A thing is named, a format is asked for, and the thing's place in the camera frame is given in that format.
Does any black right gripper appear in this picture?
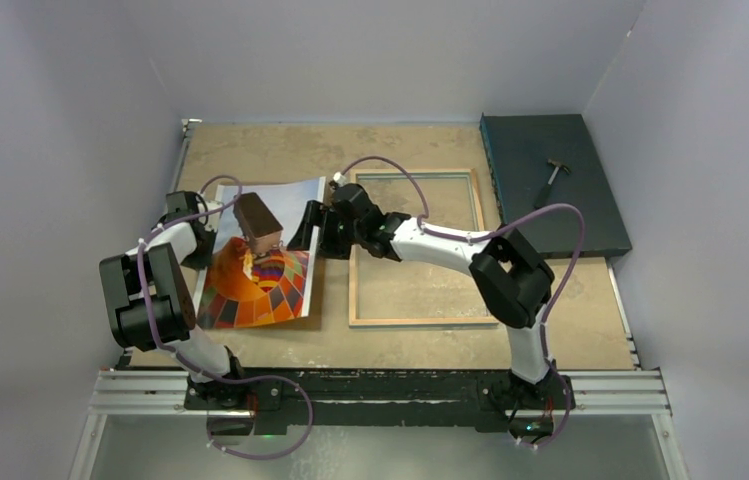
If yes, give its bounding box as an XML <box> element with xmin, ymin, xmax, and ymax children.
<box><xmin>288</xmin><ymin>201</ymin><xmax>364</xmax><ymax>261</ymax></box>

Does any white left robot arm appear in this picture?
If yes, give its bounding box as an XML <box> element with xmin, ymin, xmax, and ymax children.
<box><xmin>99</xmin><ymin>191</ymin><xmax>323</xmax><ymax>409</ymax></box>

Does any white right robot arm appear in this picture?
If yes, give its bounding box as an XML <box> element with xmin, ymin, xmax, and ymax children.
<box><xmin>305</xmin><ymin>183</ymin><xmax>557</xmax><ymax>407</ymax></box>

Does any blue wooden picture frame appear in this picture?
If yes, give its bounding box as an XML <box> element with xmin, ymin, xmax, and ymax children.
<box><xmin>349</xmin><ymin>168</ymin><xmax>497</xmax><ymax>328</ymax></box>

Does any hot air balloon photo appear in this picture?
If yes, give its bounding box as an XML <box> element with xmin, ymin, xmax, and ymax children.
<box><xmin>195</xmin><ymin>177</ymin><xmax>326</xmax><ymax>330</ymax></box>

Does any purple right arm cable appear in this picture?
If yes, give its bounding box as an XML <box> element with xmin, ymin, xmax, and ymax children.
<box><xmin>330</xmin><ymin>156</ymin><xmax>586</xmax><ymax>452</ymax></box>

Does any dark grey flat box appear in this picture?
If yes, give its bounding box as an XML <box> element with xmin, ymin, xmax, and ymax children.
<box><xmin>479</xmin><ymin>114</ymin><xmax>632</xmax><ymax>258</ymax></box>

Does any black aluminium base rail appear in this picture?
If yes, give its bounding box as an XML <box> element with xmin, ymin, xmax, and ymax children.
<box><xmin>89</xmin><ymin>357</ymin><xmax>673</xmax><ymax>439</ymax></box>

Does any claw hammer with grey handle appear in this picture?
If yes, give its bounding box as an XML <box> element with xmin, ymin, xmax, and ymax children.
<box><xmin>533</xmin><ymin>159</ymin><xmax>572</xmax><ymax>210</ymax></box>

